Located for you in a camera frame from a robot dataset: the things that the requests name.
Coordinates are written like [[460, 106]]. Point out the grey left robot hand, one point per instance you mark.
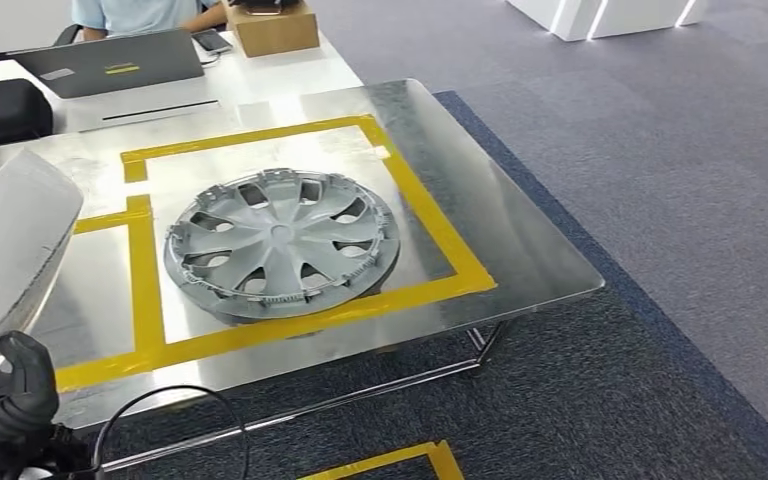
[[26, 368]]

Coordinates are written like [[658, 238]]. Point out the white plastic shell part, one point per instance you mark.
[[6, 265]]

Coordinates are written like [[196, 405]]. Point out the steel top workbench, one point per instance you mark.
[[523, 252]]

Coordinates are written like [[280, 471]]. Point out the black zip case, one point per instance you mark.
[[0, 112]]

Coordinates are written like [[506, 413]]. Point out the grey wheel hubcap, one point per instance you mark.
[[278, 232]]

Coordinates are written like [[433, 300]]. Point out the grey laptop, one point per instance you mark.
[[112, 63]]

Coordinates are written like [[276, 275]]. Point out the black chair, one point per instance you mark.
[[66, 36]]

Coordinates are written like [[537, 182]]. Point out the person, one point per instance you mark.
[[132, 13]]

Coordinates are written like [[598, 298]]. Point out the black smartphone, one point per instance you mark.
[[212, 41]]

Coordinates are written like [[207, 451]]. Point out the white desk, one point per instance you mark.
[[278, 73]]

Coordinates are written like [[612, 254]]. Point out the brown cardboard box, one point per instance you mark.
[[278, 33]]

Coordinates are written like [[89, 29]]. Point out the white display plinth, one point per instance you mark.
[[576, 16]]

